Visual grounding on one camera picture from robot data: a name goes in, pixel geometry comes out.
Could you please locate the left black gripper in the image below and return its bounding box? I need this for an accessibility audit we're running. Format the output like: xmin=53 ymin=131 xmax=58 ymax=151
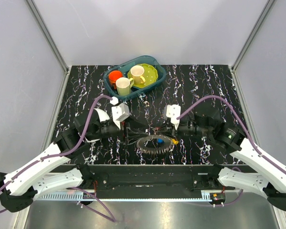
xmin=86 ymin=115 xmax=149 ymax=145

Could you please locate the yellow key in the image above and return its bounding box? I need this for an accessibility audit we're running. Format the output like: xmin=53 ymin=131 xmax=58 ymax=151
xmin=172 ymin=139 xmax=179 ymax=145

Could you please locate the metal keyring disc with rings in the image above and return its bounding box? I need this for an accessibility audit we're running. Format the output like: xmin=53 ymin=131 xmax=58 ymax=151
xmin=136 ymin=135 xmax=174 ymax=155

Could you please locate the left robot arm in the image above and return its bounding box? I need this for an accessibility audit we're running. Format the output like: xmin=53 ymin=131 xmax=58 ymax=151
xmin=0 ymin=109 xmax=146 ymax=212

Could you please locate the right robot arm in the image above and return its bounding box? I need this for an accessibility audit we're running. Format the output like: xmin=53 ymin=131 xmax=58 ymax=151
xmin=159 ymin=105 xmax=286 ymax=211

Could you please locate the white round plate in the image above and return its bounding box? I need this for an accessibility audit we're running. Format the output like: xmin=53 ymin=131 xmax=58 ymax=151
xmin=74 ymin=108 xmax=110 ymax=143

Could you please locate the cream mug front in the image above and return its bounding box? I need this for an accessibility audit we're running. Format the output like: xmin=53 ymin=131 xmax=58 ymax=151
xmin=115 ymin=77 xmax=134 ymax=96

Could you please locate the teal plastic tray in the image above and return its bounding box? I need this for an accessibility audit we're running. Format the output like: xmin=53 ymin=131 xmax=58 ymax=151
xmin=103 ymin=55 xmax=166 ymax=101

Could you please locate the black base bar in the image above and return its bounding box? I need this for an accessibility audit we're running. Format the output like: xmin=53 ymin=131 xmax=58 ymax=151
xmin=47 ymin=163 xmax=232 ymax=200

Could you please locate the yellow-green dotted plate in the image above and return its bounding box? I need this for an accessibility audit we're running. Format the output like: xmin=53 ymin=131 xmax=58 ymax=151
xmin=127 ymin=63 xmax=158 ymax=89

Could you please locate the orange mug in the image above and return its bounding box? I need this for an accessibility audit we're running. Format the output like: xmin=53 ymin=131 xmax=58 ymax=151
xmin=108 ymin=70 xmax=123 ymax=90

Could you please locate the cream mug on plate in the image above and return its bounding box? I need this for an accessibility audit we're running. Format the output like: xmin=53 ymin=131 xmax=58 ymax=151
xmin=128 ymin=65 xmax=145 ymax=84

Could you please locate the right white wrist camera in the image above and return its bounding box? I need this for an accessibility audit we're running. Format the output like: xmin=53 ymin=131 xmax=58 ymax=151
xmin=163 ymin=104 xmax=181 ymax=130

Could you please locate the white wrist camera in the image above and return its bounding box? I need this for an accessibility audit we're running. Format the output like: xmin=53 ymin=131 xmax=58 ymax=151
xmin=163 ymin=104 xmax=181 ymax=130
xmin=110 ymin=97 xmax=130 ymax=130

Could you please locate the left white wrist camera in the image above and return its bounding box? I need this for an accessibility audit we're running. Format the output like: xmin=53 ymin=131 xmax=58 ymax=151
xmin=110 ymin=97 xmax=130 ymax=130

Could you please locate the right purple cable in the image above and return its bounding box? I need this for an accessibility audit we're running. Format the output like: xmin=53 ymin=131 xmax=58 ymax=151
xmin=176 ymin=95 xmax=286 ymax=208

